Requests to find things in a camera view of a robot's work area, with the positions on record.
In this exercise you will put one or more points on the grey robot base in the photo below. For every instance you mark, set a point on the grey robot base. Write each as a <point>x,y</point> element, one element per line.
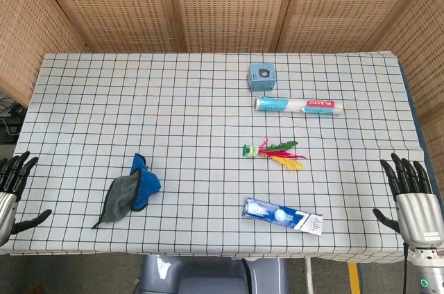
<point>211,275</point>

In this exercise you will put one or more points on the checkered tablecloth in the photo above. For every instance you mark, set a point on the checkered tablecloth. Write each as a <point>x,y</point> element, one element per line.
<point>215,155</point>

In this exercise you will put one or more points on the woven folding screen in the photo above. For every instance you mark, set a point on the woven folding screen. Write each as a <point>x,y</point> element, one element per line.
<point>222,6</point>

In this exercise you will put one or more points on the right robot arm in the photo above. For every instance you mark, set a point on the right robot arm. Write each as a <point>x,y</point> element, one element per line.
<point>428,268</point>

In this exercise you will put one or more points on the colourful feather shuttlecock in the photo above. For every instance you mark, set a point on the colourful feather shuttlecock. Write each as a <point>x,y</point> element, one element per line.
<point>274,153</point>

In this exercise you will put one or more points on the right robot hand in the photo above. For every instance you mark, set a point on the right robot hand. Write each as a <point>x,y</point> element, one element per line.
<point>418,211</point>

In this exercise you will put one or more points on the blue toothpaste box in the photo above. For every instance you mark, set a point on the blue toothpaste box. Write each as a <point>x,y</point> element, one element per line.
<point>282,217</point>

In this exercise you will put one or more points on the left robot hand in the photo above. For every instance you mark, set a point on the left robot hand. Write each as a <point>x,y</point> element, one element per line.
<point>8,200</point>

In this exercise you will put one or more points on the small blue cube box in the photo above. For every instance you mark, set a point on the small blue cube box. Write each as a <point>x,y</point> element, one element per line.
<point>261,77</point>

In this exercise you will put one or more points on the blue and grey cloth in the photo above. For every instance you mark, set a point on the blue and grey cloth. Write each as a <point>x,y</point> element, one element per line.
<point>133,190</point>

